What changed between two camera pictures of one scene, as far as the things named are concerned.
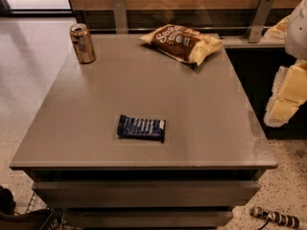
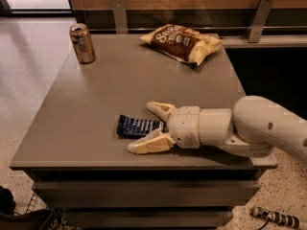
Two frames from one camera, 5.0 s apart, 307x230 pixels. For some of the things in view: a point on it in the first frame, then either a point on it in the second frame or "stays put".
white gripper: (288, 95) to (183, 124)
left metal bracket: (120, 17) stays put
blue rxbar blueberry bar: (141, 128) stays put
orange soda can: (82, 43) stays put
